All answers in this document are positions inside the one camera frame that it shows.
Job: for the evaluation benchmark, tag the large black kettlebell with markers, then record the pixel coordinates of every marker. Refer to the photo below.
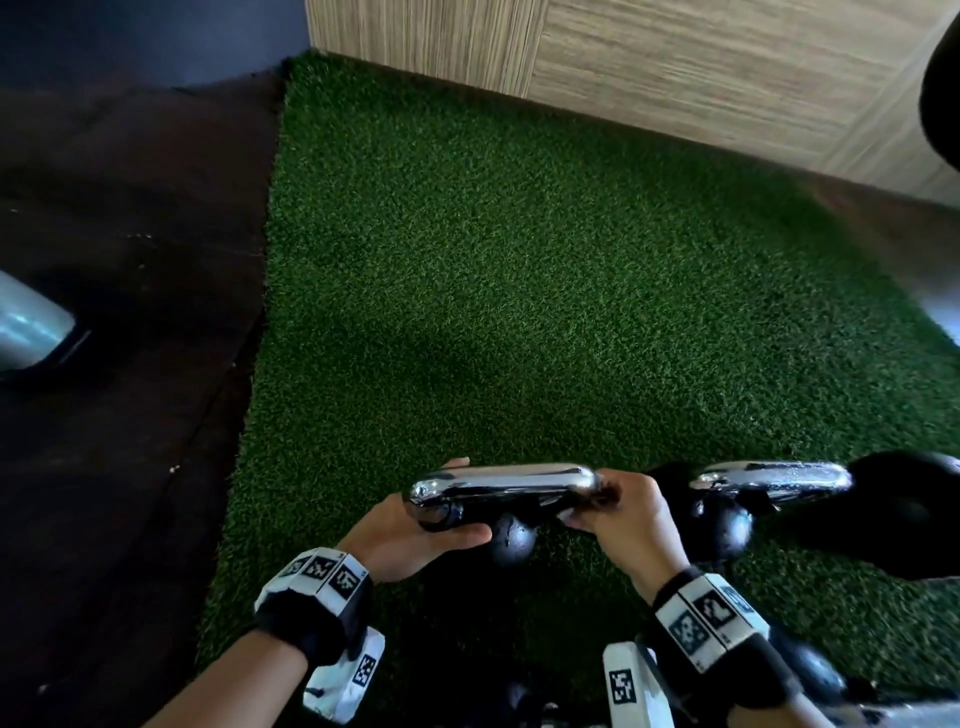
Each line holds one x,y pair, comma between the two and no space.
892,517

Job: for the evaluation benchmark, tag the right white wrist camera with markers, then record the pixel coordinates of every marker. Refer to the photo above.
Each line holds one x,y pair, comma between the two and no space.
630,686

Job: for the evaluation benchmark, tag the black kettlebell ball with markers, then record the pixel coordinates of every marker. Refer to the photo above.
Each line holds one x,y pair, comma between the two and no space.
529,705

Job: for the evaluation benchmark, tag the green artificial grass mat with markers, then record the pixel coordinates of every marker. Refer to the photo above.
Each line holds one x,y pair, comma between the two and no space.
570,300

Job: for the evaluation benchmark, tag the person's right thumb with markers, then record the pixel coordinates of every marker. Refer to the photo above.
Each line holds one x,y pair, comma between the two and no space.
611,487

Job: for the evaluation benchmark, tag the black marker wristband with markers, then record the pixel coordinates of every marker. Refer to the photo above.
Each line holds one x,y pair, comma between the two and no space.
315,600
712,630

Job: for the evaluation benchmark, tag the person's left hand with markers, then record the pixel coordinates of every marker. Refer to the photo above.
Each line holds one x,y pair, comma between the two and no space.
382,536

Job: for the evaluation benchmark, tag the person's left thumb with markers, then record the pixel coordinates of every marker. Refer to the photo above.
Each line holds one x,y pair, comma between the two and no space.
457,537

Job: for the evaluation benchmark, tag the black rounded object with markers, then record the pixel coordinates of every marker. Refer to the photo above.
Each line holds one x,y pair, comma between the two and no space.
943,90

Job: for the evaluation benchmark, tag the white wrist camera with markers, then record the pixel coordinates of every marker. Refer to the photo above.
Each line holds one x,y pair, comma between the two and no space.
349,675
630,686

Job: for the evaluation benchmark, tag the silver grey rounded object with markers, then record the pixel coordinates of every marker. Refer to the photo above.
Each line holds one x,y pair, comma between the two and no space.
30,330

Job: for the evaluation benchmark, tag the person's right forearm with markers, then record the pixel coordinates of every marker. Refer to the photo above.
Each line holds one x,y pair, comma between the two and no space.
787,712

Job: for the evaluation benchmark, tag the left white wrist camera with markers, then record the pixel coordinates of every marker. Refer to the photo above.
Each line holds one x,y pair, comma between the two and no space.
349,675

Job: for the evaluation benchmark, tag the right black marker wristband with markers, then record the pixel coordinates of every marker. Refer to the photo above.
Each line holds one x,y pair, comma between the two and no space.
712,630

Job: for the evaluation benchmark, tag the person's right hand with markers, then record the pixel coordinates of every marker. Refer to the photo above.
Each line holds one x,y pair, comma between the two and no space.
641,525

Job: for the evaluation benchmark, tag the left black marker wristband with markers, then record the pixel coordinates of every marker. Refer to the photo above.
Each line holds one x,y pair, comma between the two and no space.
315,600

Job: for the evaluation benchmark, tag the person's left forearm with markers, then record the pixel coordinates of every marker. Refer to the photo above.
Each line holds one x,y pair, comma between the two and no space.
232,690

